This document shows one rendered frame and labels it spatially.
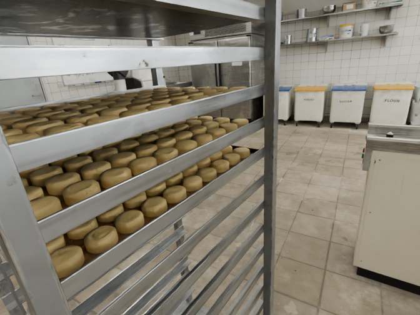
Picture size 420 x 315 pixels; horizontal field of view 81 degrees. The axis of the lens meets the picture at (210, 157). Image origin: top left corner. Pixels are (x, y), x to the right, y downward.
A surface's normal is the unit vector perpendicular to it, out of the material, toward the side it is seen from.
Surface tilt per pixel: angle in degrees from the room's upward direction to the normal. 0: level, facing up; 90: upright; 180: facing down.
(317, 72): 90
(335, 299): 0
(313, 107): 92
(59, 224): 90
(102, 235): 0
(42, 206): 0
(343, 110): 92
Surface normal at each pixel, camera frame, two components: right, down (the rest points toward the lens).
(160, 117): 0.80, 0.16
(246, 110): -0.50, 0.34
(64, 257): -0.07, -0.93
